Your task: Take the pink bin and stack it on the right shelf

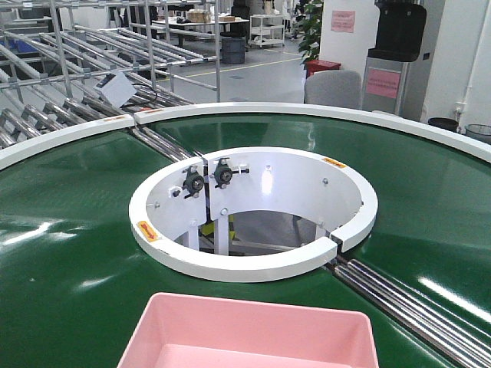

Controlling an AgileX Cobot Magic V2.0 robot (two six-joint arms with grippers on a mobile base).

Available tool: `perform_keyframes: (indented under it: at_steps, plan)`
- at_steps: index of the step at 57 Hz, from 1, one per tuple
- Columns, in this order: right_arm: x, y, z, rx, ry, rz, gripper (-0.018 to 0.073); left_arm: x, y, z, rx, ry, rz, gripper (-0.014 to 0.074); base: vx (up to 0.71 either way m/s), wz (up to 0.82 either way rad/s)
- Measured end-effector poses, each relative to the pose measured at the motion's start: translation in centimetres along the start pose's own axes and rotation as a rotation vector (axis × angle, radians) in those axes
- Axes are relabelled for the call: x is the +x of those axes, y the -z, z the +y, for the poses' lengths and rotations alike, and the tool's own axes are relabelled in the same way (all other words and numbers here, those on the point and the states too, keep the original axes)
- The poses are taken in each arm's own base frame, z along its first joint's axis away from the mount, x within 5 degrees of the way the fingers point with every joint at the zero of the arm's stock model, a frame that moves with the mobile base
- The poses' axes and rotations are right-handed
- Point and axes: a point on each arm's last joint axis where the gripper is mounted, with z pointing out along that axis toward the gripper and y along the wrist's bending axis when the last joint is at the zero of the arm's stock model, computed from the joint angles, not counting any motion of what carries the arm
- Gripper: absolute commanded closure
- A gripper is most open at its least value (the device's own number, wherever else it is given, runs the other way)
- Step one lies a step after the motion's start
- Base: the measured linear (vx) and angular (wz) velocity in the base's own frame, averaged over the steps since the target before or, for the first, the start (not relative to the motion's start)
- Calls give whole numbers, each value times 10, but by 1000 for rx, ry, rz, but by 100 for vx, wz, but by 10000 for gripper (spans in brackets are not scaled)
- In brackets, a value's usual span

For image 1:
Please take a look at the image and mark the pink plastic bin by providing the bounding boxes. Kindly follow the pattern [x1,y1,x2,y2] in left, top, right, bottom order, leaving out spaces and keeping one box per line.
[118,293,378,367]

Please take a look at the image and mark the red bin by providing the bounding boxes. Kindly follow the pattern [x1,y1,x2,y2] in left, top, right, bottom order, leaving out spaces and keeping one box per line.
[305,60,341,77]

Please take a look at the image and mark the black waste bin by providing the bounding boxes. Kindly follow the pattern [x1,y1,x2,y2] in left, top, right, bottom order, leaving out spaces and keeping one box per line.
[427,117,459,133]

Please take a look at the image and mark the right black bearing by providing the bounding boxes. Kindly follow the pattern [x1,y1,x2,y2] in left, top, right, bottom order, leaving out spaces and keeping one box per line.
[213,158,233,189]

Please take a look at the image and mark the black bearing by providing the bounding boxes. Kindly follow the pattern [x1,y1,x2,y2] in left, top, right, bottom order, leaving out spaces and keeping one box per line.
[183,166,205,199]
[213,158,233,189]

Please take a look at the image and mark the left black bearing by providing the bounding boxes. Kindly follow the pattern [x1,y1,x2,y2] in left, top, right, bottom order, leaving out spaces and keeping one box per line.
[183,166,205,199]

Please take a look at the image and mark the grey office chair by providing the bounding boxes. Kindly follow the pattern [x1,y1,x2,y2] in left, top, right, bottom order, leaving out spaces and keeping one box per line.
[304,70,361,110]

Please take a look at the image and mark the dark stacked crates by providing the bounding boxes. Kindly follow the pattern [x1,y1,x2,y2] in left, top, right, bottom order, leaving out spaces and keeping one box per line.
[221,37,246,64]

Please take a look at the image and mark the green leafy plant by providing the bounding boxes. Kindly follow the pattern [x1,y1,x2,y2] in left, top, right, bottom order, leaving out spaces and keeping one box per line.
[298,0,324,67]

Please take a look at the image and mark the white wheeled cart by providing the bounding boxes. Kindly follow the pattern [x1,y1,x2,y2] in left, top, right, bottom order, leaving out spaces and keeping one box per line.
[249,15,285,48]

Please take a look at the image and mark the grey control box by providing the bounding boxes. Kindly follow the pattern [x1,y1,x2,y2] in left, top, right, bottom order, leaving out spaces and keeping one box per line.
[94,71,137,107]

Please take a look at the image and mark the pink sign on stand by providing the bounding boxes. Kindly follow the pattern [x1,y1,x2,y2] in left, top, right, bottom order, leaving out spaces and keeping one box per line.
[365,67,401,99]

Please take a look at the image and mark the background work table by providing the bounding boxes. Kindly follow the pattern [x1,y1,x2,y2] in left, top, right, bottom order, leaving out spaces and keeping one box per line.
[152,9,249,48]

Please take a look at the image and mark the steel roller conveyor rack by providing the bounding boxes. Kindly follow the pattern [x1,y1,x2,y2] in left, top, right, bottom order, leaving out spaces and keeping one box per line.
[1,1,219,149]

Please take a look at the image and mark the black hanging bag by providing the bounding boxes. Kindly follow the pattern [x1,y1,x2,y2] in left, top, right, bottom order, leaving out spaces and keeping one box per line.
[367,1,427,62]

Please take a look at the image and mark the white outer conveyor rim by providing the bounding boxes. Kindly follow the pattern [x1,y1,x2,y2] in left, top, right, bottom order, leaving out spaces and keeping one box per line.
[1,102,490,169]

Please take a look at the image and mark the mesh waste basket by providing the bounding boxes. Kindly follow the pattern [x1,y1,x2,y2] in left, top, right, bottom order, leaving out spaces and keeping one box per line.
[465,124,491,144]

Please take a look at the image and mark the steel transfer rollers right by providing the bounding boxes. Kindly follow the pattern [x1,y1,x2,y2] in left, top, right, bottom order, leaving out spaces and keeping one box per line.
[333,256,490,367]

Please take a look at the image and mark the white inner conveyor ring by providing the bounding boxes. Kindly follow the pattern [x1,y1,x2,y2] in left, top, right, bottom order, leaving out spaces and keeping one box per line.
[128,146,379,284]

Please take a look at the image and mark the pink wall notice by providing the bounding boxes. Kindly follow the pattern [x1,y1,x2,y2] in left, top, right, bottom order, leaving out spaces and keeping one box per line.
[331,10,356,33]

